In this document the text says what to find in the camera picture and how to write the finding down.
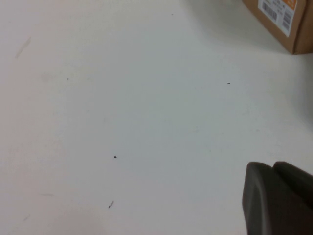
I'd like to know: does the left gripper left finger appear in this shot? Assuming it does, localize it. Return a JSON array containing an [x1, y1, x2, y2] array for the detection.
[[241, 161, 287, 235]]

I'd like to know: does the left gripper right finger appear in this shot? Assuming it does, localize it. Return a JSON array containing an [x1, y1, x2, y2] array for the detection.
[[272, 161, 313, 235]]

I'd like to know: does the brown cardboard shoe box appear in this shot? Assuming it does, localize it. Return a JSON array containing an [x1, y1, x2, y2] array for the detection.
[[241, 0, 313, 55]]

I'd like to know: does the white orange barcode label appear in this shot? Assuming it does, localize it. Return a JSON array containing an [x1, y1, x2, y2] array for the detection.
[[258, 0, 297, 38]]

